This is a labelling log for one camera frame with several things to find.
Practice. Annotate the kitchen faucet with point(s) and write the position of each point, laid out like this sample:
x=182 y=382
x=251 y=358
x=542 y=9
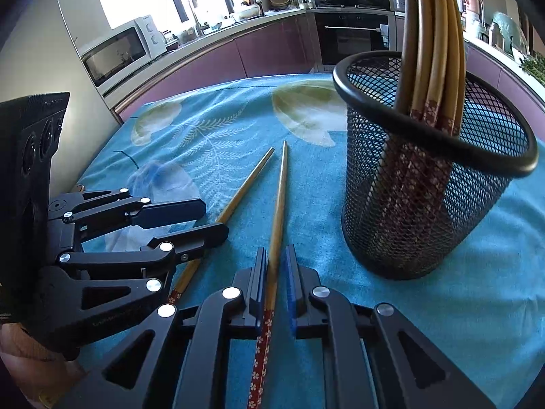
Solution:
x=194 y=10

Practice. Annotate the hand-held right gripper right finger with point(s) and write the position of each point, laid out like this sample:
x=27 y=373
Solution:
x=293 y=289

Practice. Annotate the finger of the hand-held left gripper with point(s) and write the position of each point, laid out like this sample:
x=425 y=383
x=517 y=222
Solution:
x=200 y=238
x=170 y=213

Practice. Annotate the white microwave oven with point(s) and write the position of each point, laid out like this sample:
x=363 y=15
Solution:
x=123 y=53

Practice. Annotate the pink electric kettle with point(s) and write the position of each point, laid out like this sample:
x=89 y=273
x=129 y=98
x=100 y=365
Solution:
x=471 y=2

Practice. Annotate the black mesh utensil holder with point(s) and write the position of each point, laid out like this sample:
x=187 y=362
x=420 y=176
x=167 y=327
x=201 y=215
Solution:
x=383 y=221

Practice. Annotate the white casserole pot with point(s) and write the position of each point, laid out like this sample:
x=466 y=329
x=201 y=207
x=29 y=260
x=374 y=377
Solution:
x=246 y=11

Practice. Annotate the pink lower cabinets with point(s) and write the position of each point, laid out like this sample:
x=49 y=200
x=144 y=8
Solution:
x=238 y=55
x=502 y=81

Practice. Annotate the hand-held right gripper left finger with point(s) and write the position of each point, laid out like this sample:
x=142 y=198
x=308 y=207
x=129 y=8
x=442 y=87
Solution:
x=261 y=289

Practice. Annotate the black built-in oven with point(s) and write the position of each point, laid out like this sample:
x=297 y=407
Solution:
x=353 y=38

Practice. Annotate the person's left hand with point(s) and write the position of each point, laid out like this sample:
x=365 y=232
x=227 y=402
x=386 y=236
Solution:
x=25 y=362

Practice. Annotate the white kitchen countertop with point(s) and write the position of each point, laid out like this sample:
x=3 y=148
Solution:
x=200 y=36

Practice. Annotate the blue floral tablecloth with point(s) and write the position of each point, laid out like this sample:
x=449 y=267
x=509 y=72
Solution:
x=315 y=204

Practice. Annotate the green leafy vegetables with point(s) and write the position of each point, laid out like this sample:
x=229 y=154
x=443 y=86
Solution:
x=534 y=68

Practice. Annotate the bunch of wooden chopsticks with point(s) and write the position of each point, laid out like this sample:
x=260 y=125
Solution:
x=430 y=51

